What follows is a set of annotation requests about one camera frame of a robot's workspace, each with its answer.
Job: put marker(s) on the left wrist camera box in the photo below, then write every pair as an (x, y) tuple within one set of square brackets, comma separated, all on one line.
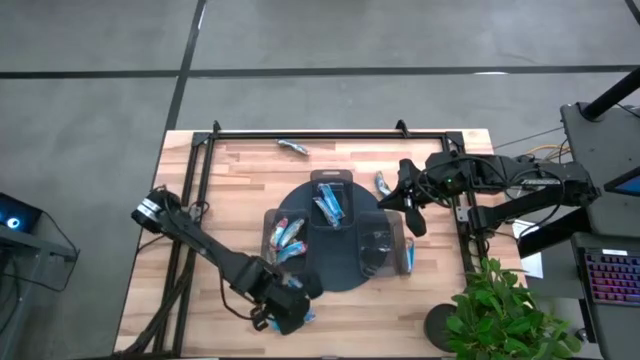
[(291, 317)]

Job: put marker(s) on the blue screen monitor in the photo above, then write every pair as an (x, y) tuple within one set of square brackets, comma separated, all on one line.
[(625, 185)]

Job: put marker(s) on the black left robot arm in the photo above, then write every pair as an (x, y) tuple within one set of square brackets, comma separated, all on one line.
[(210, 250)]

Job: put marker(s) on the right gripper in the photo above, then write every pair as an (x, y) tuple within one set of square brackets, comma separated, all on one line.
[(415, 195)]

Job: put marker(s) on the green leafy plant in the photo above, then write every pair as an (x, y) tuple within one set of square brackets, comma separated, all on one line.
[(505, 310)]

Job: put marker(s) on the grey side table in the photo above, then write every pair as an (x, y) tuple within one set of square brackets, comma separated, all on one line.
[(50, 250)]

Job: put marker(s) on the green blue granola bar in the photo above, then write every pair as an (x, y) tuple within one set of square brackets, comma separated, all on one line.
[(326, 214)]

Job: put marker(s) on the black pole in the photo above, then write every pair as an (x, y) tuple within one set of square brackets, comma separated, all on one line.
[(612, 95)]

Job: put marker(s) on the black plant pot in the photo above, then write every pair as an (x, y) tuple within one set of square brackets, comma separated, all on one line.
[(437, 327)]

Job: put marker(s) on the dark round divided tray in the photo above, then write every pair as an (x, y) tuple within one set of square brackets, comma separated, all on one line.
[(345, 270)]

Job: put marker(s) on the dark grey desk top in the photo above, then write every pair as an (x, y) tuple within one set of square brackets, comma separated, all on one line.
[(615, 150)]

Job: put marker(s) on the black computer blue light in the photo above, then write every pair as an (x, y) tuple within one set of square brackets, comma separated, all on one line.
[(15, 220)]

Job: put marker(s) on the translucent grey plastic bin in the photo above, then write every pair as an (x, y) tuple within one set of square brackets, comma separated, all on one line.
[(330, 175), (267, 260), (395, 225)]

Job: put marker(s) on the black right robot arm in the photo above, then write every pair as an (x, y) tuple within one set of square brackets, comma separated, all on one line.
[(500, 172)]

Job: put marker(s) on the backlit computer keyboard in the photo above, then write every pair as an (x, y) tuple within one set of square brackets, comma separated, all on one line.
[(612, 275)]

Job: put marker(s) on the black aluminium rig frame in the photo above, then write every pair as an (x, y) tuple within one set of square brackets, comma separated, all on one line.
[(325, 135)]

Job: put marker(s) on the silver granola bar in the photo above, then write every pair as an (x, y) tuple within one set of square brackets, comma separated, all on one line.
[(293, 146)]

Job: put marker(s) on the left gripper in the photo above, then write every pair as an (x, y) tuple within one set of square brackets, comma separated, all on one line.
[(312, 285)]

